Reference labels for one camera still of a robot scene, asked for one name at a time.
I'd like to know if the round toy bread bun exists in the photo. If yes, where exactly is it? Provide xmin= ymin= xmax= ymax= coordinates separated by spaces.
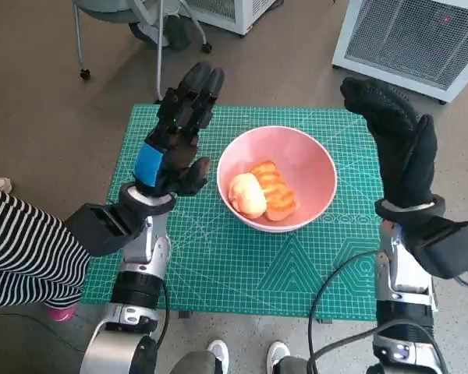
xmin=229 ymin=173 xmax=267 ymax=219

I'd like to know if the pink shoe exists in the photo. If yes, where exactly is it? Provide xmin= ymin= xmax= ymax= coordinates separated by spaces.
xmin=48 ymin=303 xmax=78 ymax=323

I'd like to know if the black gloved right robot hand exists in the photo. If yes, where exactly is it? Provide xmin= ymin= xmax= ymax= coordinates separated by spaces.
xmin=340 ymin=76 xmax=438 ymax=210

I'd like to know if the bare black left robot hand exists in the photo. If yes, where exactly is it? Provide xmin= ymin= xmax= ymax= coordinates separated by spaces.
xmin=132 ymin=62 xmax=225 ymax=197

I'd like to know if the large white mesh appliance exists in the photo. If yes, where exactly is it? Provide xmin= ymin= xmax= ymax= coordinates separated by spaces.
xmin=331 ymin=0 xmax=468 ymax=104

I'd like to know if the white mesh cabinet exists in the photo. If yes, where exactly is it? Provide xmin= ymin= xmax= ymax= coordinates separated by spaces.
xmin=186 ymin=0 xmax=276 ymax=38

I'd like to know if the long grilled toy bread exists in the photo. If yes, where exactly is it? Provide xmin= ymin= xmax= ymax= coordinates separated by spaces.
xmin=249 ymin=159 xmax=299 ymax=222

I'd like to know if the green cutting mat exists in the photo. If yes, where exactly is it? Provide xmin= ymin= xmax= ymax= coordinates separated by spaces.
xmin=80 ymin=103 xmax=383 ymax=323

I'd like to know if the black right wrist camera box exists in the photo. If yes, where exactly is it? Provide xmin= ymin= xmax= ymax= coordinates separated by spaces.
xmin=405 ymin=217 xmax=468 ymax=280

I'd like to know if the pink bowl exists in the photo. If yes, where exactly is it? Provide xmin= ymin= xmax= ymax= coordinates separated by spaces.
xmin=216 ymin=125 xmax=339 ymax=234

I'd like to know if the grey chair with metal legs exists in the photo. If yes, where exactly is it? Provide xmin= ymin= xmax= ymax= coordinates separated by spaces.
xmin=73 ymin=0 xmax=214 ymax=104

